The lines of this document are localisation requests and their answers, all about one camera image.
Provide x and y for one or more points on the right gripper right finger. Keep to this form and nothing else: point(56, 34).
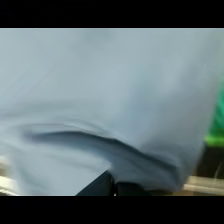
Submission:
point(130, 190)

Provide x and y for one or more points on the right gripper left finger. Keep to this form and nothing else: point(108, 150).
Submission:
point(101, 186)

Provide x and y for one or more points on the blue-grey shirt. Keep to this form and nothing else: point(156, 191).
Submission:
point(110, 86)

